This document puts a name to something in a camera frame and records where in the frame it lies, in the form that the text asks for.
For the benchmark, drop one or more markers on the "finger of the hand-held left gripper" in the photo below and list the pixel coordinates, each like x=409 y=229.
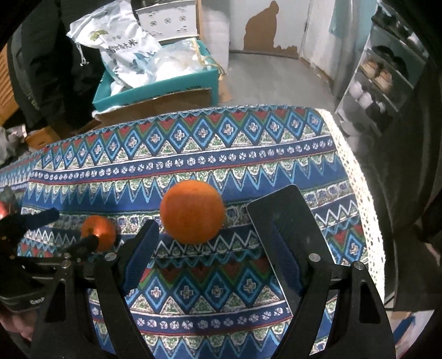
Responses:
x=86 y=242
x=45 y=216

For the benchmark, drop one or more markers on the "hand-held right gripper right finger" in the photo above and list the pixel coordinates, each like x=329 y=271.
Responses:
x=288 y=272

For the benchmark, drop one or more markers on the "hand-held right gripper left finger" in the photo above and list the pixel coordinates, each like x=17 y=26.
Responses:
x=141 y=255

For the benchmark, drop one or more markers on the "small orange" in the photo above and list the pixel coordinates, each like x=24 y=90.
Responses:
x=102 y=229

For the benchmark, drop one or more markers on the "large orange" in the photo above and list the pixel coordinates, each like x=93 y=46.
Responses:
x=191 y=210

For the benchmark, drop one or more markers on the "person's left hand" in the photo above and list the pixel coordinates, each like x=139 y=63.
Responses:
x=17 y=328

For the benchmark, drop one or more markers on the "black smartphone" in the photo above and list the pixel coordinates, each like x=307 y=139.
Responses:
x=276 y=207

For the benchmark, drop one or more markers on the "grey cloth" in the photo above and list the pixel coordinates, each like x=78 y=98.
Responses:
x=12 y=145

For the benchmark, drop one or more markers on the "blue patterned tablecloth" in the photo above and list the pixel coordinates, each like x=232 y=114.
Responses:
x=241 y=155

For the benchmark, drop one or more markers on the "wooden louvered door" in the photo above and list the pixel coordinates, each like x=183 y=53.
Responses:
x=7 y=86

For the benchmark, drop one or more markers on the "dark hanging cloth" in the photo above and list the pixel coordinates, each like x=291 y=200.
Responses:
x=407 y=190

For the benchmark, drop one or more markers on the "black hanging jacket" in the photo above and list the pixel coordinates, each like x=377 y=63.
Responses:
x=51 y=69

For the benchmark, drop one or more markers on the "large cardboard box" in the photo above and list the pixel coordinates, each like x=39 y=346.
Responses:
x=155 y=107

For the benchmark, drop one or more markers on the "teal box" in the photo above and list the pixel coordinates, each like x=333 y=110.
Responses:
x=165 y=88

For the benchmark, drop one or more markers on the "white rice bag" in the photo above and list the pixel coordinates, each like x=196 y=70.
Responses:
x=124 y=51

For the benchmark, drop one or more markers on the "white shoe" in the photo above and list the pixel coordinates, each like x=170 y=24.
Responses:
x=357 y=90
x=369 y=102

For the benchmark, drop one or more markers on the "clear plastic bag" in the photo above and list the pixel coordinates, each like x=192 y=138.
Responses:
x=176 y=62

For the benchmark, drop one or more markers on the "brown shoe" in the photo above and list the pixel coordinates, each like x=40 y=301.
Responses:
x=384 y=79
x=368 y=68

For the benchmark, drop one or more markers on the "white patterned cabinet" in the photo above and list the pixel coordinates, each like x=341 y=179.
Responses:
x=165 y=20

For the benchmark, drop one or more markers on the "white woven sack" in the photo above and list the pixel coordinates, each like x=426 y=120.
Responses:
x=214 y=24

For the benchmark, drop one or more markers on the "grey shoe rack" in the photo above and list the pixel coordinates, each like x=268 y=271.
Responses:
x=380 y=38

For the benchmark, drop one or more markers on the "blue hanging cloth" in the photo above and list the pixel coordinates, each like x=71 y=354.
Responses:
x=336 y=20

